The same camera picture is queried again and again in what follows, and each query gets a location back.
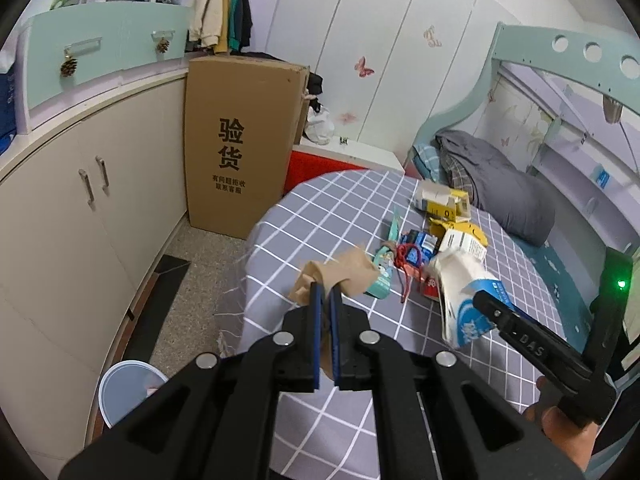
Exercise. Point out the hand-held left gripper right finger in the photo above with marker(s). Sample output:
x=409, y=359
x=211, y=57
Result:
x=336, y=340

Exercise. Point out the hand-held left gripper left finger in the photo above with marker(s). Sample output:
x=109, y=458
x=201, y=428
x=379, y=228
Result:
x=315, y=340

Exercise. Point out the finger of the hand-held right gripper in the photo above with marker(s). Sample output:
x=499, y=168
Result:
x=495, y=312

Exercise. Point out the white blue carton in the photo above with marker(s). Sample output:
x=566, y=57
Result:
x=460, y=300

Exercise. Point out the brown paper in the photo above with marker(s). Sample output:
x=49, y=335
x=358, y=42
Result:
x=345, y=270

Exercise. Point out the light blue bin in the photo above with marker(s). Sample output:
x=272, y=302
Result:
x=125, y=385

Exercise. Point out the person's right hand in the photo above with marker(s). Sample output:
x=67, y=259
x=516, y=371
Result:
x=565, y=435

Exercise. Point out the red white packet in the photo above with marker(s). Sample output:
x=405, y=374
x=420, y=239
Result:
x=431, y=287

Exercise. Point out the teal patterned bed sheet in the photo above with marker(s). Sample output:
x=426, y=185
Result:
x=550, y=270

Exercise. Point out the yellow white carton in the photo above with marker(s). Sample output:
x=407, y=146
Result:
x=465, y=242

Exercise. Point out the teal wrapper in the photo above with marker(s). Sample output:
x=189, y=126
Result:
x=385, y=270

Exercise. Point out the blue packet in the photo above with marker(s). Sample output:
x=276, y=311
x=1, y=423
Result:
x=422, y=242

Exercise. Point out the yellow small box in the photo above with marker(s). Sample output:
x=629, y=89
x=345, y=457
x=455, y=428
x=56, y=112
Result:
x=450, y=207

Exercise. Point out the grey checked tablecloth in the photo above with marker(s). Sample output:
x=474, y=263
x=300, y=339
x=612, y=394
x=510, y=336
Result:
x=325, y=220

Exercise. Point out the grey duvet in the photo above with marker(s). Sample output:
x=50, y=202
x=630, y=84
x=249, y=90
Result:
x=500, y=190

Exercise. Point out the white crumpled carton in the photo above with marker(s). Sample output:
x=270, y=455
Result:
x=430, y=195

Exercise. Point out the black floor mat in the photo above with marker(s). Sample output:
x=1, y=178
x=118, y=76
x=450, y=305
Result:
x=160, y=295

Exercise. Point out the blue checked pillow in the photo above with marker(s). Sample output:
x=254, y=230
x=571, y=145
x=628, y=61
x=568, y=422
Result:
x=426, y=162

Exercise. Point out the red mat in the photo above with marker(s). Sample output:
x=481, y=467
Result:
x=315, y=170

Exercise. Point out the blue white card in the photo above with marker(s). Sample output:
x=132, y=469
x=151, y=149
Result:
x=603, y=177

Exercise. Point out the white low bench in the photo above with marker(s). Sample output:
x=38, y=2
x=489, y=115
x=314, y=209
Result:
x=370, y=155

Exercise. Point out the white plastic bag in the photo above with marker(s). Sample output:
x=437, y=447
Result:
x=319, y=127

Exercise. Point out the large cardboard box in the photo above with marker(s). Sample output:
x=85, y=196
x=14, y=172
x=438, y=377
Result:
x=235, y=135

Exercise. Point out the pale pink butterfly sticker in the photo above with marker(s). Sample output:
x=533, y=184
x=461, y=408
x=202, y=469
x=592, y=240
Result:
x=346, y=118

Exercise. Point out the brown hanging pouch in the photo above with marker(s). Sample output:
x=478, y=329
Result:
x=611, y=110

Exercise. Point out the black cloth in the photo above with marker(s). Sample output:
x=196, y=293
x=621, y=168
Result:
x=314, y=90

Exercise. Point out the cream low cabinet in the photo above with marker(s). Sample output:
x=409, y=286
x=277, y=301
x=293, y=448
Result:
x=60, y=260

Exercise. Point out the mint green bunk bed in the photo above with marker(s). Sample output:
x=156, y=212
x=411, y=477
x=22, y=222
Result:
x=530, y=40

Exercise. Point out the cream butterfly sticker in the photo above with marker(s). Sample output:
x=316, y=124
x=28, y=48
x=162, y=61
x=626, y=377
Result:
x=431, y=36

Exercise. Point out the yellow garment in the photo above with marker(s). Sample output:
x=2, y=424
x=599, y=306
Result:
x=223, y=44

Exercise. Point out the white panelled wardrobe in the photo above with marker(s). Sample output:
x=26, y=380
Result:
x=390, y=10

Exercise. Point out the pine cone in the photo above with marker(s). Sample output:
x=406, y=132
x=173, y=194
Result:
x=68, y=66
x=162, y=46

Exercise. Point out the black jacket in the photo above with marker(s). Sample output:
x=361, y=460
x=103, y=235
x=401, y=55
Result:
x=246, y=10

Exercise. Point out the green garment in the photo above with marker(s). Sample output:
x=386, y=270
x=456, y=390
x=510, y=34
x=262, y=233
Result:
x=235, y=0

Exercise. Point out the cream jacket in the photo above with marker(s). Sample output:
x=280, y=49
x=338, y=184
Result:
x=207, y=5

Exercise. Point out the mint green drawer unit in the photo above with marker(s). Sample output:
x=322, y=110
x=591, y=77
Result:
x=115, y=30

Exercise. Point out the blue plastic package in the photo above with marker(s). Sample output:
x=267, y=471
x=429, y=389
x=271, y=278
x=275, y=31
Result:
x=6, y=110

